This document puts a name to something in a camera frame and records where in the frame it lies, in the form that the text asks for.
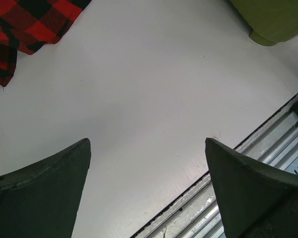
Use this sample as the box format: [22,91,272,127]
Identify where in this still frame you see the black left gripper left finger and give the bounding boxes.
[0,138,91,238]

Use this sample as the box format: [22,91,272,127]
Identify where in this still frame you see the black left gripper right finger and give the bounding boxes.
[205,138,298,238]

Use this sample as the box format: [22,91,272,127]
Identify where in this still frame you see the red plaid shirt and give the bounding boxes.
[0,0,90,87]

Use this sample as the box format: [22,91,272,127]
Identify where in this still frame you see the green plastic basket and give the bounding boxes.
[231,0,298,46]

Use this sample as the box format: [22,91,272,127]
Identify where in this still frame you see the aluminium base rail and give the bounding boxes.
[133,94,298,238]

